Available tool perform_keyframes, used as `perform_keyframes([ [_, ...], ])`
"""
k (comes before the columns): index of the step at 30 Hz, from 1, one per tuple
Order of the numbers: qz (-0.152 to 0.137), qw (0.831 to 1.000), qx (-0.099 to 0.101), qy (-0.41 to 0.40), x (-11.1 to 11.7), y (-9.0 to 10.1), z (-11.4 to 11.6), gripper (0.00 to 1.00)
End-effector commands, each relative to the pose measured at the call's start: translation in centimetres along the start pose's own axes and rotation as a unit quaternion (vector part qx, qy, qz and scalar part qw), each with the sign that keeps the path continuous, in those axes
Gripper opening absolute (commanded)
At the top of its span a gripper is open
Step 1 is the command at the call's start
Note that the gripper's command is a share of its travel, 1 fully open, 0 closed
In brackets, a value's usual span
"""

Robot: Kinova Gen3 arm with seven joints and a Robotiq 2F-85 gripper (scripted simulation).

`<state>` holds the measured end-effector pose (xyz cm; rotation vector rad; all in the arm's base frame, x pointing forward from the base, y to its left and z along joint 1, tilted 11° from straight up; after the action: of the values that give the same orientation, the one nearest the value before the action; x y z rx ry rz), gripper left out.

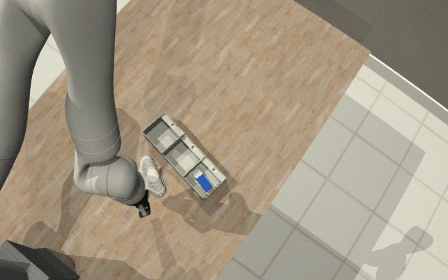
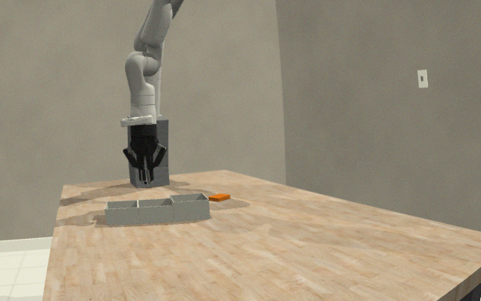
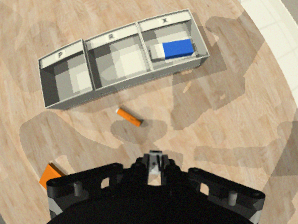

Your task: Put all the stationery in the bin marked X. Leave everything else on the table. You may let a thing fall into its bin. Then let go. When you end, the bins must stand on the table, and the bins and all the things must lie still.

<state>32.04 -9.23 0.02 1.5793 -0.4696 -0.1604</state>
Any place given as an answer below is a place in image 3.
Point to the blue and white eraser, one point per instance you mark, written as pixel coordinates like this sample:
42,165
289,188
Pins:
170,50

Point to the grey three-compartment bin rack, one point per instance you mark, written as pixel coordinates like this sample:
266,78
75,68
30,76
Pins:
127,58

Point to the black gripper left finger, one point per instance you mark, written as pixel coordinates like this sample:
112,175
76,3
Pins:
66,190

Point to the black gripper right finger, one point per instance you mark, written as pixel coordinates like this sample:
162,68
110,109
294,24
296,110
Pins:
239,198

